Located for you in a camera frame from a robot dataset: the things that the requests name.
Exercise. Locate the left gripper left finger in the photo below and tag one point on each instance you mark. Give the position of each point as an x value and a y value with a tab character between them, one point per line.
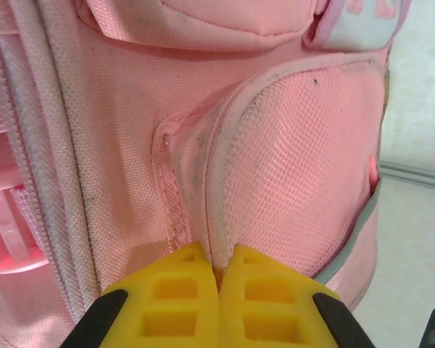
159	308

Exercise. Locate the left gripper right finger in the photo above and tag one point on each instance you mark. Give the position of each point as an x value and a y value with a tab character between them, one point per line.
275	308

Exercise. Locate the pink backpack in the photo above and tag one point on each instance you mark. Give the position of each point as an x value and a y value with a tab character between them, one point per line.
130	127

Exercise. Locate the aluminium table side rail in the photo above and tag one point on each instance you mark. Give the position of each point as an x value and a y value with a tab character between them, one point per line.
420	175

